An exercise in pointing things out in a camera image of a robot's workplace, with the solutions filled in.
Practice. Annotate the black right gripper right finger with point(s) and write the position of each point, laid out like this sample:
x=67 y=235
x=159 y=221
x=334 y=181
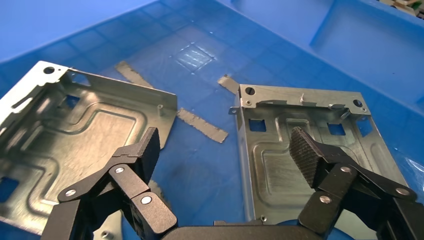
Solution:
x=344 y=185

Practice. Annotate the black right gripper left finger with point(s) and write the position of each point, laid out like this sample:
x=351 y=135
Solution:
x=129 y=185

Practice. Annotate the silver sheet metal bracket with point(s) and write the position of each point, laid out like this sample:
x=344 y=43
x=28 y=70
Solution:
x=271 y=172
x=82 y=132

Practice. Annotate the large blue plastic bin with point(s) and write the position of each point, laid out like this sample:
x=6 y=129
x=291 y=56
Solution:
x=205 y=185

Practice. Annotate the grey tape strip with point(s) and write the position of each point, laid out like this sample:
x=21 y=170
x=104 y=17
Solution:
x=228 y=83
x=202 y=126
x=132 y=74

